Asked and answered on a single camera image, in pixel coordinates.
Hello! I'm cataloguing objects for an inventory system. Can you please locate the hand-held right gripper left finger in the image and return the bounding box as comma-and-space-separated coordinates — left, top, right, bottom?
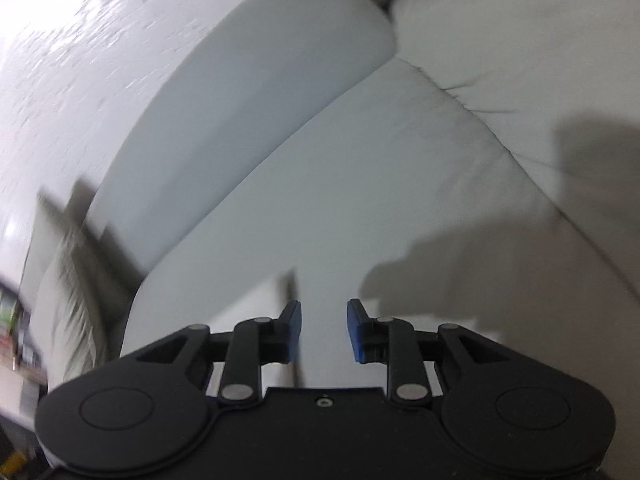
134, 298, 304, 407

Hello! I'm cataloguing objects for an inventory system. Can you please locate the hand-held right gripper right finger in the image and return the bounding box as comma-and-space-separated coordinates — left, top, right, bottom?
346, 297, 507, 407

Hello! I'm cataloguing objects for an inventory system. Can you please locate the grey bedsheet mattress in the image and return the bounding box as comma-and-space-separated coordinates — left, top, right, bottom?
45, 0, 640, 480

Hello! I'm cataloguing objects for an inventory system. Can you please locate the grey padded headboard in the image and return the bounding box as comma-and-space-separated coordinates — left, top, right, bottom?
82, 0, 399, 279

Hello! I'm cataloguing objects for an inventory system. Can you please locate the off-white pillow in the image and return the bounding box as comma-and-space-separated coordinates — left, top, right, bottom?
19, 191, 142, 397

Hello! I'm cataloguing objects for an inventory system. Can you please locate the blurred cluttered shelf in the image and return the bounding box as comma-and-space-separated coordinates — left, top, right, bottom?
0, 277, 37, 378

